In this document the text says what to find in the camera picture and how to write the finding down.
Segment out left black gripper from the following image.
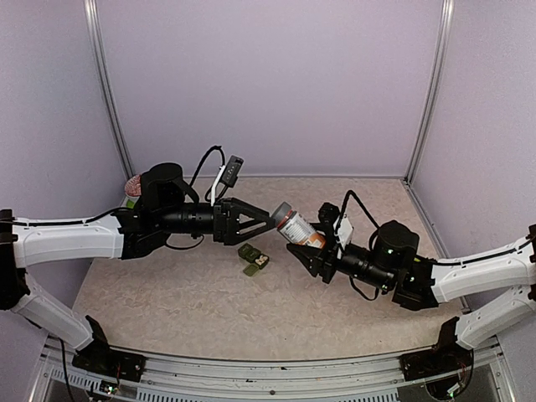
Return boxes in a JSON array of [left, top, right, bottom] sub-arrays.
[[157, 197, 276, 246]]

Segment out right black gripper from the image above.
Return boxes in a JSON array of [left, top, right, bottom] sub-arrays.
[[287, 223, 395, 291]]

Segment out orange pill bottle grey cap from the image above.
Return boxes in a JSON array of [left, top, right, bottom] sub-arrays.
[[277, 210, 326, 249]]

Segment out green weekly pill organizer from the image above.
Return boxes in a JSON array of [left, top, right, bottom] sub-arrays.
[[238, 244, 269, 277]]

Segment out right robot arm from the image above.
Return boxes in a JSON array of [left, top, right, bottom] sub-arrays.
[[286, 203, 535, 372]]

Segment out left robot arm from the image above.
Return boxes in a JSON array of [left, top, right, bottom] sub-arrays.
[[1, 162, 275, 373]]

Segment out cream tablets in organizer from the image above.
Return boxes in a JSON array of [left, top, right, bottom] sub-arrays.
[[255, 255, 270, 269]]

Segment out red patterned white bowl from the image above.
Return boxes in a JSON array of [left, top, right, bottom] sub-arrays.
[[124, 175, 142, 198]]

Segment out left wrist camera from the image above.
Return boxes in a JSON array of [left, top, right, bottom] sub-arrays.
[[209, 155, 244, 205]]

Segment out front aluminium rail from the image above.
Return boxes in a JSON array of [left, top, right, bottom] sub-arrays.
[[28, 330, 516, 402]]

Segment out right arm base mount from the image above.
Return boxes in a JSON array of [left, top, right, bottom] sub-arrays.
[[399, 317, 474, 381]]

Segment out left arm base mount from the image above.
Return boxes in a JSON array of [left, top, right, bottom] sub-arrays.
[[72, 315, 146, 383]]

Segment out right aluminium frame post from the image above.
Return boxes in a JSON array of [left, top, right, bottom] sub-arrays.
[[405, 0, 455, 187]]

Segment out aluminium frame post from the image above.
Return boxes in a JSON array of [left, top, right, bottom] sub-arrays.
[[405, 0, 455, 187], [84, 0, 134, 178]]

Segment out left aluminium frame post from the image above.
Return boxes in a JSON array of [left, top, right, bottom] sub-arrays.
[[84, 0, 134, 178]]

